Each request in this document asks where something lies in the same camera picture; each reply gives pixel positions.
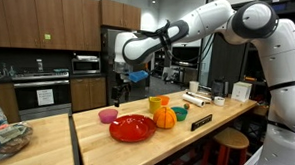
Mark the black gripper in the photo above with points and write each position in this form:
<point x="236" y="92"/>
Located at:
<point x="125" y="81"/>

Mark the purple plastic bowl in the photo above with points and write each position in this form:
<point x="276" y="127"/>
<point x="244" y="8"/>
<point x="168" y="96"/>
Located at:
<point x="108" y="116"/>

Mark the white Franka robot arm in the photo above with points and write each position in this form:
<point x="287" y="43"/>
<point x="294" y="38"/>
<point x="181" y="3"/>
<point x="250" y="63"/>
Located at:
<point x="281" y="65"/>

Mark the teal blue plastic bowl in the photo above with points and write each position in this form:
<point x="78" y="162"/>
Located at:
<point x="179" y="114"/>

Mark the wooden lower cabinets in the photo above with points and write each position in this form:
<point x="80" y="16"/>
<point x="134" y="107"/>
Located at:
<point x="88" y="93"/>

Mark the yellow plastic cup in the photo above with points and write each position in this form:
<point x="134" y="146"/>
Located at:
<point x="154" y="105"/>

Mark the red glossy plate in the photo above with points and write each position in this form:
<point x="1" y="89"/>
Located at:
<point x="132" y="128"/>

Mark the stainless steel fridge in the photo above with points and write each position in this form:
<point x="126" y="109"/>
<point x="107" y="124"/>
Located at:
<point x="108" y="57"/>

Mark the silver microwave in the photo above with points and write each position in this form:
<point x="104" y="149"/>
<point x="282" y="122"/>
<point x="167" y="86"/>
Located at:
<point x="85" y="66"/>

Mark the orange plush basketball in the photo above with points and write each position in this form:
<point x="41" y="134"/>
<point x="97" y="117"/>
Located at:
<point x="165" y="118"/>

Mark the white paper roll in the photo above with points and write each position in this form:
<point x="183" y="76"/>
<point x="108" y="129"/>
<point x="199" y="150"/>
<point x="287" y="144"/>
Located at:
<point x="193" y="100"/>

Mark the white paper cup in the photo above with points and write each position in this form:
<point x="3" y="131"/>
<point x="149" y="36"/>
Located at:
<point x="194" y="87"/>

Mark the white paper oven label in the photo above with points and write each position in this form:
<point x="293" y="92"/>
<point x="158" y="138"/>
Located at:
<point x="45" y="97"/>

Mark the built-in oven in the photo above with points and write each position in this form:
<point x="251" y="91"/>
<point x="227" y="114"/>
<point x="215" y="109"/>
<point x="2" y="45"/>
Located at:
<point x="42" y="94"/>

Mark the thin white tube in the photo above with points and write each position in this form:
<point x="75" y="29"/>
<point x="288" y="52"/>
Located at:
<point x="203" y="96"/>

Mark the green cabinet sticker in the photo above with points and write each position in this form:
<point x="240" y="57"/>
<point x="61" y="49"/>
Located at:
<point x="47" y="36"/>

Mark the wooden stool red legs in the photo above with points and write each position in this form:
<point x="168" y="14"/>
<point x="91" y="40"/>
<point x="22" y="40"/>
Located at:
<point x="231" y="143"/>

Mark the white cardboard box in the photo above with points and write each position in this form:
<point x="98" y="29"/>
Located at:
<point x="241" y="92"/>

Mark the clear plastic bag of items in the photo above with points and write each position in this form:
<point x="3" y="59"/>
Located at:
<point x="5" y="136"/>

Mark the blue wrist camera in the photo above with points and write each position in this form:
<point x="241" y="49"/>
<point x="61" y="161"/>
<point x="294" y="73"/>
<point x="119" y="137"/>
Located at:
<point x="138" y="76"/>

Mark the wooden upper wall cabinets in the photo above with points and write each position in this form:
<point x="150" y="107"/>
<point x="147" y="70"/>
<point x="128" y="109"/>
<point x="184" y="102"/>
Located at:
<point x="40" y="14"/>

